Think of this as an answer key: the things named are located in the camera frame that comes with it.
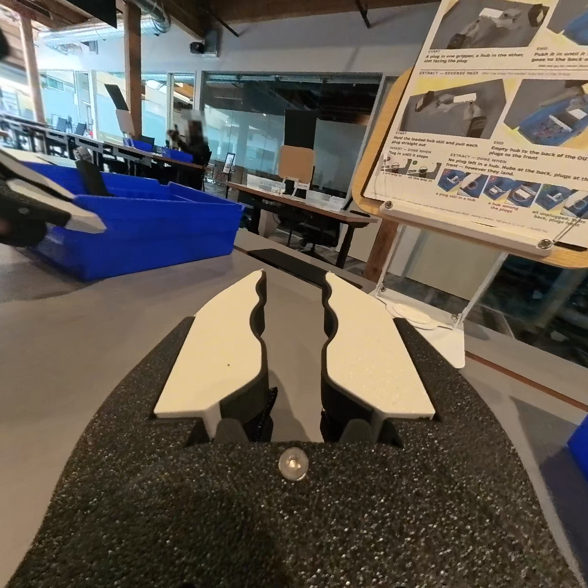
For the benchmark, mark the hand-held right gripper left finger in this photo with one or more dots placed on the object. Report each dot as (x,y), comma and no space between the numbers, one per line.
(216,363)

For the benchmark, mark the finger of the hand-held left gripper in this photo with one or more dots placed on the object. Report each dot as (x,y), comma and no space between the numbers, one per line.
(69,212)
(27,172)

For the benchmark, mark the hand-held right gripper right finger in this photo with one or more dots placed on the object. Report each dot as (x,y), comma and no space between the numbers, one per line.
(376,367)

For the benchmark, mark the blue plastic bin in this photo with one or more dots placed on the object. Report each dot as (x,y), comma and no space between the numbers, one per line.
(579,441)
(160,239)
(177,155)
(138,144)

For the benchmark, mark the long desk row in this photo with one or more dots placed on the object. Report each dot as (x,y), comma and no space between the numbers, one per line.
(138,156)

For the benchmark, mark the tilted sign board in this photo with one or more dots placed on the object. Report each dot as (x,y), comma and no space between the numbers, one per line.
(124,121)

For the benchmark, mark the black office chair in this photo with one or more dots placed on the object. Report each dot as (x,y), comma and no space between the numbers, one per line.
(317,232)

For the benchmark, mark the grey desk with black legs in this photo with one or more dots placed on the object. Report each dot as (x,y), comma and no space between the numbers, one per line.
(321,213)

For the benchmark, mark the small framed sign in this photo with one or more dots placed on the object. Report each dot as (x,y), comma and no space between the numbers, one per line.
(229,161)

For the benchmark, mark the clear acrylic holder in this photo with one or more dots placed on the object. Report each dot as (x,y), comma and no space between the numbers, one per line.
(324,200)
(264,183)

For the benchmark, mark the small wooden sign board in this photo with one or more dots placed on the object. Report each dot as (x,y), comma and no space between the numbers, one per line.
(296,163)

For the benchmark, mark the black upright panel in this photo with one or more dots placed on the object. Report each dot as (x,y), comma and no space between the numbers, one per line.
(301,128)

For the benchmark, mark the instruction sign stand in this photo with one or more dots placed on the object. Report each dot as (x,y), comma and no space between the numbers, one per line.
(482,115)

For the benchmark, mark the wooden post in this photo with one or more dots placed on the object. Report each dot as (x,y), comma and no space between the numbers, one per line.
(133,69)
(33,69)
(383,248)

